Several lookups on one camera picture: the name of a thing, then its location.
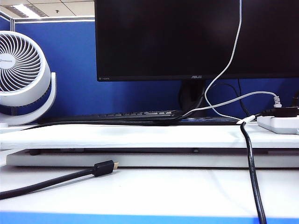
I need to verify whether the white round desk fan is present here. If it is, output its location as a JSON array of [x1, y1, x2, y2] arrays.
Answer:
[[0, 30, 57, 127]]

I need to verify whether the black monitor stand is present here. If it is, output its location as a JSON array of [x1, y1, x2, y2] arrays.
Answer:
[[178, 79, 241, 126]]

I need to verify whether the thick black power cable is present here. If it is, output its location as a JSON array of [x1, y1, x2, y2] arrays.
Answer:
[[240, 121, 267, 224]]

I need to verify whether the ceiling light panel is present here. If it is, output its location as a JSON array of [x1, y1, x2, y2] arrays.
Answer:
[[4, 4, 43, 18]]

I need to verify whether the black ASUS computer monitor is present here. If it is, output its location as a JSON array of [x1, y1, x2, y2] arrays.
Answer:
[[94, 0, 299, 82]]

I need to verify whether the black computer keyboard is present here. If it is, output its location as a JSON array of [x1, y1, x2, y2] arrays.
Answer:
[[38, 109, 185, 126]]

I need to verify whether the thin black monitor cable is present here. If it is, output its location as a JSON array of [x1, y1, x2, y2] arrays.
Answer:
[[203, 78, 250, 116]]

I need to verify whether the black plug adapter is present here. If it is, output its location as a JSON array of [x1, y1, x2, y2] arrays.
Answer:
[[258, 106, 299, 118]]

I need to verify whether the black HDMI cable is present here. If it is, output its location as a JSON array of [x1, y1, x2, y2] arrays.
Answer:
[[0, 160, 120, 201]]

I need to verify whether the white flat board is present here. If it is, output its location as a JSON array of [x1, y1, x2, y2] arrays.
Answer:
[[6, 151, 299, 168]]

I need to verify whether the white raised desk shelf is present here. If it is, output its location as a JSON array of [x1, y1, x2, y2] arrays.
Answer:
[[0, 123, 299, 151]]

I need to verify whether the blue office partition panel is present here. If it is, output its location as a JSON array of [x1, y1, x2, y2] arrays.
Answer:
[[0, 10, 299, 123]]

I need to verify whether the white Type-C charging cable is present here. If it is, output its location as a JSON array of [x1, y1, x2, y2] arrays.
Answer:
[[204, 0, 242, 121]]

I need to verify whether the white power strip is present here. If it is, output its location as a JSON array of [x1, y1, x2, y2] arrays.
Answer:
[[256, 115, 299, 135]]

